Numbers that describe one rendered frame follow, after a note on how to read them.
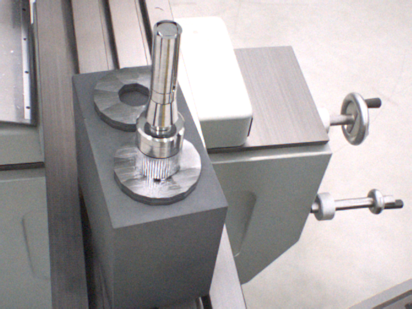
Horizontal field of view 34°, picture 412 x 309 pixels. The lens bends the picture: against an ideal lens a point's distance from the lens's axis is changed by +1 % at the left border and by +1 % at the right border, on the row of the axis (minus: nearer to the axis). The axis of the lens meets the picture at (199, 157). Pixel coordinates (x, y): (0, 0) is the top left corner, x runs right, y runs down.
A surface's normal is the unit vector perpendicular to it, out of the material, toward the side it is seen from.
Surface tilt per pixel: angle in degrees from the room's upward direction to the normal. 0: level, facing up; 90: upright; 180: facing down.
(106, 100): 0
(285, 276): 0
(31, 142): 90
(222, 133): 90
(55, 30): 0
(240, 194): 90
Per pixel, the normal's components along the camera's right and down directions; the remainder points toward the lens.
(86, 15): 0.10, -0.64
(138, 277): 0.29, 0.75
